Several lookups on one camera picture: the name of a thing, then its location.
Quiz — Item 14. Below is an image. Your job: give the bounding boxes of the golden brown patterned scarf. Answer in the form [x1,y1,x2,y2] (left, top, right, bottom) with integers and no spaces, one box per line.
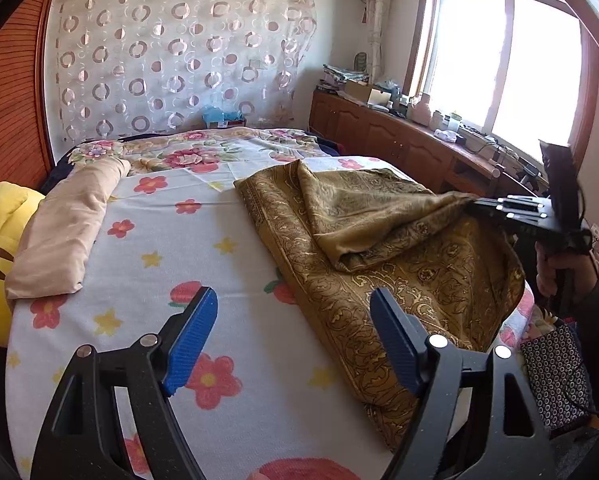
[235,160,525,450]

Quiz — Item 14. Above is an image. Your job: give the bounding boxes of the right forearm grey sleeve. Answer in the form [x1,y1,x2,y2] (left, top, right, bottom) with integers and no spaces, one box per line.
[571,257,599,410]

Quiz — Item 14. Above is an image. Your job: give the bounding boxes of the right hand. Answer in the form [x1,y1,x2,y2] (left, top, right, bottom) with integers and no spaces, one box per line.
[535,242,599,306]

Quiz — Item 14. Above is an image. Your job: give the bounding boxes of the white plastic jug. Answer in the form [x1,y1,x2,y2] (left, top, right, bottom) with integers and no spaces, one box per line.
[411,92,432,128]

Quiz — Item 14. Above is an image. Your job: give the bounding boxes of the white floral bed sheet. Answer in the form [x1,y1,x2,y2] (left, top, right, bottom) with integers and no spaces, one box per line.
[4,155,537,480]

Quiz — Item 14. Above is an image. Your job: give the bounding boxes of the beige pillow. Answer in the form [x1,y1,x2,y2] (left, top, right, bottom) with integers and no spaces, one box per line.
[5,157,130,301]

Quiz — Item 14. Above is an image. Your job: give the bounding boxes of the wooden sideboard cabinet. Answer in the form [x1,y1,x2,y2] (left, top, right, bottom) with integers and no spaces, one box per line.
[308,90,533,197]

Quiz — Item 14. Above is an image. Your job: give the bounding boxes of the cardboard box on cabinet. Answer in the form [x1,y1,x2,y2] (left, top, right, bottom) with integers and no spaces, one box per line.
[344,80,392,106]

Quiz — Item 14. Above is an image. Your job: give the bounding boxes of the stack of papers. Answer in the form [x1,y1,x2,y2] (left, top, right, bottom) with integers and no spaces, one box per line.
[323,64,369,88]

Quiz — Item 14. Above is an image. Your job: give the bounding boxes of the wooden headboard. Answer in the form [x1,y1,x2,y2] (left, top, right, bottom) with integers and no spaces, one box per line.
[0,0,54,188]

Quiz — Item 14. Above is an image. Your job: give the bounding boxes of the blue tissue box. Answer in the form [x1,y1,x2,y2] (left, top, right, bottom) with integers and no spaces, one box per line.
[202,106,246,129]

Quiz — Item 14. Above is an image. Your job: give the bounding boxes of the window with wooden frame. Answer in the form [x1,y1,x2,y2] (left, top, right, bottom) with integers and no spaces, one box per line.
[403,0,599,164]

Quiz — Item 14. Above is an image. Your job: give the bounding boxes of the circle patterned wall curtain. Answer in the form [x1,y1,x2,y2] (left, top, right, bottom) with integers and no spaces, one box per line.
[46,0,317,144]

